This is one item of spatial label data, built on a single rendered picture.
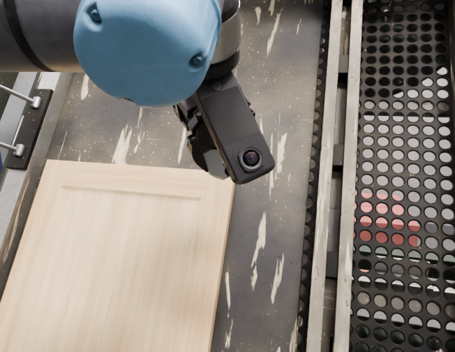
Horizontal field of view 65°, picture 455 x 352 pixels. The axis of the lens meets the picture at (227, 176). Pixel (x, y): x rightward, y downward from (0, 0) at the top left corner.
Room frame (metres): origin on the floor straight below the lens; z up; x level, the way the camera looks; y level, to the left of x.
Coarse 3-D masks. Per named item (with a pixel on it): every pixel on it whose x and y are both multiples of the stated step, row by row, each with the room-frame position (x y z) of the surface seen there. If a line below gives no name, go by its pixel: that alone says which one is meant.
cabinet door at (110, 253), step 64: (64, 192) 0.74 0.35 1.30; (128, 192) 0.70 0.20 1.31; (192, 192) 0.67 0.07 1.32; (64, 256) 0.65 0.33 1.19; (128, 256) 0.63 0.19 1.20; (192, 256) 0.60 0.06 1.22; (0, 320) 0.60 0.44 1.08; (64, 320) 0.58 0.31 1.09; (128, 320) 0.56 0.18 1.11; (192, 320) 0.53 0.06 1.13
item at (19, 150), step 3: (0, 144) 0.75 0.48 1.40; (3, 144) 0.76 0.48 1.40; (6, 144) 0.76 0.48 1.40; (18, 144) 0.78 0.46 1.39; (3, 147) 0.76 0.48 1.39; (6, 147) 0.76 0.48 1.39; (9, 147) 0.76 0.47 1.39; (12, 147) 0.77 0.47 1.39; (15, 147) 0.77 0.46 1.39; (18, 147) 0.77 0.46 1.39; (21, 147) 0.77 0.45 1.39; (24, 147) 0.78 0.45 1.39; (12, 150) 0.77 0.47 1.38; (15, 150) 0.77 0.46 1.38; (18, 150) 0.77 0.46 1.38; (21, 150) 0.77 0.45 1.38; (15, 153) 0.77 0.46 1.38; (18, 153) 0.77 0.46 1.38; (21, 153) 0.77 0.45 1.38
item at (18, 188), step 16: (48, 80) 0.89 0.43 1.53; (64, 80) 0.91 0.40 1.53; (64, 96) 0.90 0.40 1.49; (48, 112) 0.84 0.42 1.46; (48, 128) 0.84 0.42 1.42; (48, 144) 0.83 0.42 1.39; (32, 160) 0.78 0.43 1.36; (16, 176) 0.76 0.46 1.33; (32, 176) 0.77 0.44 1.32; (16, 192) 0.73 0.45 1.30; (32, 192) 0.77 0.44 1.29; (0, 208) 0.72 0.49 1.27; (16, 208) 0.72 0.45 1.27; (0, 224) 0.70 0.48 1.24; (16, 224) 0.71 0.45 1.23; (0, 240) 0.68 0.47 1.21; (16, 240) 0.71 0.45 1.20; (0, 256) 0.66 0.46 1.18; (0, 272) 0.66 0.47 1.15; (0, 288) 0.65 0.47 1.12
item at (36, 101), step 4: (0, 88) 0.80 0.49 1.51; (4, 88) 0.80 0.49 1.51; (8, 88) 0.81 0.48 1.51; (8, 92) 0.81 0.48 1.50; (12, 92) 0.81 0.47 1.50; (16, 92) 0.82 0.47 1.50; (20, 96) 0.82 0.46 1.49; (24, 96) 0.83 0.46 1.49; (36, 96) 0.84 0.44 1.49; (24, 100) 0.83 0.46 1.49; (28, 100) 0.83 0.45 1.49; (32, 100) 0.84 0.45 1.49; (36, 100) 0.84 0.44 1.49; (40, 100) 0.84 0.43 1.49; (32, 104) 0.83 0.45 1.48; (36, 104) 0.83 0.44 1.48
